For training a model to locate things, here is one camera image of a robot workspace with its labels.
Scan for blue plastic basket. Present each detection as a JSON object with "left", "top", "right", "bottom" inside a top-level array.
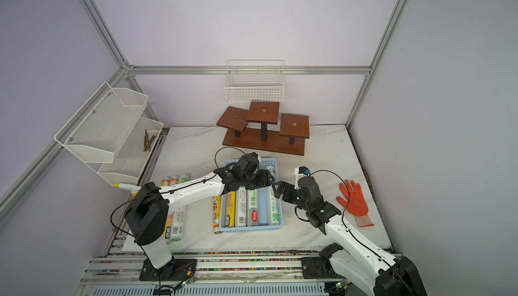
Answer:
[{"left": 220, "top": 157, "right": 284, "bottom": 232}]

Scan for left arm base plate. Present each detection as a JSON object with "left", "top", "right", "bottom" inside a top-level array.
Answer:
[{"left": 138, "top": 259, "right": 198, "bottom": 282}]

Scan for yellow spray bottle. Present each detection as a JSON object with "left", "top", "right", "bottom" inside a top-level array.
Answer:
[{"left": 113, "top": 183, "right": 141, "bottom": 195}]

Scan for red work glove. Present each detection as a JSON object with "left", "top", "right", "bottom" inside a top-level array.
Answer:
[{"left": 336, "top": 180, "right": 374, "bottom": 227}]

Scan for clear wrap roll green label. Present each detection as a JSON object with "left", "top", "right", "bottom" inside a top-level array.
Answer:
[{"left": 267, "top": 185, "right": 281, "bottom": 225}]

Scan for brown wooden tiered stand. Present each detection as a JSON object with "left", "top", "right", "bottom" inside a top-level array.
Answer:
[{"left": 217, "top": 102, "right": 310, "bottom": 156}]

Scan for white wire wall basket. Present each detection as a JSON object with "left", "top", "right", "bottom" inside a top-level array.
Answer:
[{"left": 224, "top": 60, "right": 285, "bottom": 103}]

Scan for white mesh upper shelf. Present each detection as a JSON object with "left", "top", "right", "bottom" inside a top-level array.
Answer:
[{"left": 54, "top": 82, "right": 148, "bottom": 163}]

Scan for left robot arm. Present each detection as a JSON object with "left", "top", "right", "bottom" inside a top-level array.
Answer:
[{"left": 124, "top": 153, "right": 275, "bottom": 269}]

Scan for brown twigs in shelf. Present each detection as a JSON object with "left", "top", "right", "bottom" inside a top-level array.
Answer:
[{"left": 143, "top": 131, "right": 156, "bottom": 152}]

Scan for clear wrap roll red label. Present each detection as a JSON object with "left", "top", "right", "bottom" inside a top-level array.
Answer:
[{"left": 247, "top": 190, "right": 258, "bottom": 227}]

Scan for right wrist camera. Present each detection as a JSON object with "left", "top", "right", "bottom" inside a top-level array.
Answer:
[{"left": 294, "top": 167, "right": 310, "bottom": 190}]

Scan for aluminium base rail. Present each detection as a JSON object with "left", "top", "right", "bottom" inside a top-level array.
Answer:
[{"left": 80, "top": 251, "right": 318, "bottom": 285}]

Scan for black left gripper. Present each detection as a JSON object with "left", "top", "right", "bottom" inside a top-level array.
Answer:
[{"left": 241, "top": 169, "right": 275, "bottom": 191}]

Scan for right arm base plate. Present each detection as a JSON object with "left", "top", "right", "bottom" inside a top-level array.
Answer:
[{"left": 300, "top": 257, "right": 342, "bottom": 279}]

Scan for yellow plastic wrap roll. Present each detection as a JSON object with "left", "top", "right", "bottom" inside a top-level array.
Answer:
[{"left": 224, "top": 192, "right": 236, "bottom": 228}]

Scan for white mesh lower shelf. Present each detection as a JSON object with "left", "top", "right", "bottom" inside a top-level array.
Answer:
[{"left": 97, "top": 118, "right": 163, "bottom": 185}]

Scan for white mesh shelf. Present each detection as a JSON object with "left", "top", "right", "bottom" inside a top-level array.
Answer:
[
  {"left": 54, "top": 82, "right": 148, "bottom": 163},
  {"left": 97, "top": 118, "right": 163, "bottom": 185}
]

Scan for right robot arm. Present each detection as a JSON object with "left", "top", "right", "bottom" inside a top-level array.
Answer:
[{"left": 272, "top": 176, "right": 427, "bottom": 295}]

